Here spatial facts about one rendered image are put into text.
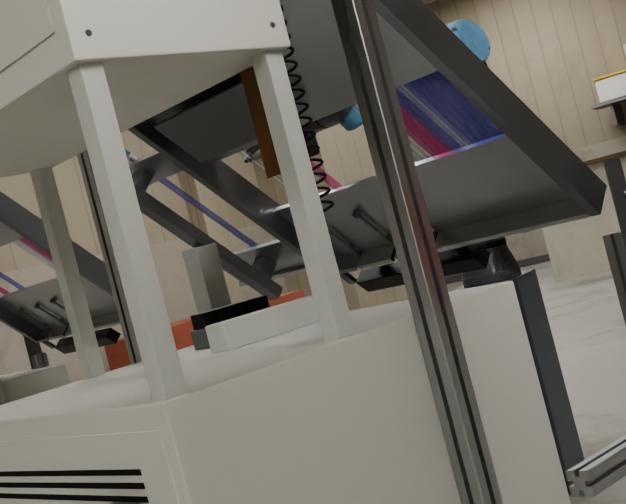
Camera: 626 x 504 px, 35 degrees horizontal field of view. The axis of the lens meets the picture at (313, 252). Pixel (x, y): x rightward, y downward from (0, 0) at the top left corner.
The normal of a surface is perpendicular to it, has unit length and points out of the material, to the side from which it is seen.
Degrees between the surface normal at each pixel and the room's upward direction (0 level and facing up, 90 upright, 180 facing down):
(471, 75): 90
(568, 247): 90
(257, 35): 90
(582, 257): 90
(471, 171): 137
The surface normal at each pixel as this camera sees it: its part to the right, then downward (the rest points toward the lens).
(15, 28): -0.72, 0.18
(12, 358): 0.85, -0.22
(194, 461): 0.65, -0.17
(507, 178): -0.30, 0.84
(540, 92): -0.45, 0.11
